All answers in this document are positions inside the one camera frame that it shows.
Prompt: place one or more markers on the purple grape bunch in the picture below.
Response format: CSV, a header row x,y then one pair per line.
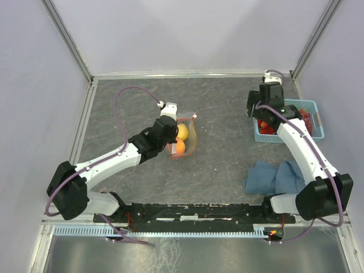
x,y
307,119

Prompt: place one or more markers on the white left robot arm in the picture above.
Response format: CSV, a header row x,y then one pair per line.
x,y
70,189

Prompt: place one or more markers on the clear zip bag orange zipper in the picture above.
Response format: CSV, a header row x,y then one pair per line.
x,y
191,142

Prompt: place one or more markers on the aluminium frame rail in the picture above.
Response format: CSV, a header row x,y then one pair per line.
x,y
83,219

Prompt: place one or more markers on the light blue plastic basket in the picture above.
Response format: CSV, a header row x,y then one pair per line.
x,y
308,105

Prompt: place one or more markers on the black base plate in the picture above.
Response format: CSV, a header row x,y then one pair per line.
x,y
196,218

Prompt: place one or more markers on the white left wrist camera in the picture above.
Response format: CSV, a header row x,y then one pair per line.
x,y
168,109

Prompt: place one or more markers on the orange peach fruit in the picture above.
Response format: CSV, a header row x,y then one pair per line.
x,y
180,146

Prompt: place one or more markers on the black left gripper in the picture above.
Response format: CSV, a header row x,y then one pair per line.
x,y
173,139

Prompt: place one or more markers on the red cherry bunch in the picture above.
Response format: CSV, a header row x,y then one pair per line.
x,y
264,128

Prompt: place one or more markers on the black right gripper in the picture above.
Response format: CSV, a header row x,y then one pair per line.
x,y
253,98

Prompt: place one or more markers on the yellow mango fruit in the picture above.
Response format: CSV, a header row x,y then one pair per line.
x,y
183,131

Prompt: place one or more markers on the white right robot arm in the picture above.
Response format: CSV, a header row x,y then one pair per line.
x,y
326,192

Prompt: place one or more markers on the blue cloth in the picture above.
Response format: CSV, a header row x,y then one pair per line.
x,y
266,179

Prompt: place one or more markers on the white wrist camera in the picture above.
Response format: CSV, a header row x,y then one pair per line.
x,y
269,77
168,109

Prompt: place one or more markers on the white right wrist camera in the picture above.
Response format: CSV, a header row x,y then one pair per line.
x,y
269,77

